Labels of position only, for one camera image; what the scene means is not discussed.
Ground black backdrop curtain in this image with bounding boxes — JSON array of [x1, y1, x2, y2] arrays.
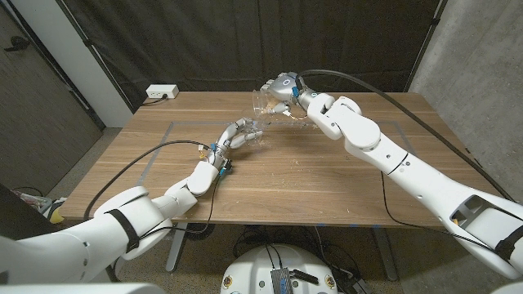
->
[[55, 0, 449, 112]]

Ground yellow and black object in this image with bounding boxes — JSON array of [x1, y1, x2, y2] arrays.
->
[[42, 198, 66, 225]]

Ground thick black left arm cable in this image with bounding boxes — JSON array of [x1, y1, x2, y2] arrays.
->
[[83, 140, 208, 221]]

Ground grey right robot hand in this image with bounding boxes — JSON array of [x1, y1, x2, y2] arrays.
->
[[260, 71, 315, 115]]

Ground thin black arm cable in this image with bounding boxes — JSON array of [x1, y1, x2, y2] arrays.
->
[[380, 170, 498, 253], [105, 177, 218, 283]]

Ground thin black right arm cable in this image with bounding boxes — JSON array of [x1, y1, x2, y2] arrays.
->
[[380, 170, 498, 253]]

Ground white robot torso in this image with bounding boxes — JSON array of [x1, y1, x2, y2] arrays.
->
[[220, 243, 339, 294]]

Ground crumpled patterned cloth pile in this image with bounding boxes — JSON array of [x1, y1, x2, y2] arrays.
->
[[16, 188, 52, 212]]

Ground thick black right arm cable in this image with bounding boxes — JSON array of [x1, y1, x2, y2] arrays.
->
[[297, 69, 516, 204]]

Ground black round floor fan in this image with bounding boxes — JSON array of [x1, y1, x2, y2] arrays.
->
[[186, 222, 217, 241]]

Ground grey ribbed electronics box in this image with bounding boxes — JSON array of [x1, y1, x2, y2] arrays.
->
[[270, 267, 293, 294]]

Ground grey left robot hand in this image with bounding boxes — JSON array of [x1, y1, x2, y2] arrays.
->
[[205, 117, 265, 176]]

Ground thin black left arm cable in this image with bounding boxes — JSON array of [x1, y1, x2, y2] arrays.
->
[[105, 177, 218, 283]]

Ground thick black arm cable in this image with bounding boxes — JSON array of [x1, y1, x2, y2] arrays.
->
[[297, 69, 516, 204], [83, 140, 208, 221]]

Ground grey metal table leg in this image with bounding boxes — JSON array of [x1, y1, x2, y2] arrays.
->
[[373, 227, 398, 281], [165, 222, 189, 273]]

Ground white power strip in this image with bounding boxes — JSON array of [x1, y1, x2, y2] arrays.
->
[[145, 83, 180, 100]]

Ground small clear plastic cup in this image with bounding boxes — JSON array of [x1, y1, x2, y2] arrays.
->
[[239, 113, 267, 146]]

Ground black door handle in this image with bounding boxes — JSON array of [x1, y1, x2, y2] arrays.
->
[[2, 34, 29, 52]]

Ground large clear plastic cup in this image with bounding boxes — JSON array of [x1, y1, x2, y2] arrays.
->
[[251, 87, 288, 124]]

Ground dark box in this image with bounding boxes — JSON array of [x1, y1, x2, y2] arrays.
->
[[0, 183, 62, 241]]

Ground black power strip cable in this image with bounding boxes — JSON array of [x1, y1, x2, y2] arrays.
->
[[141, 93, 168, 106]]

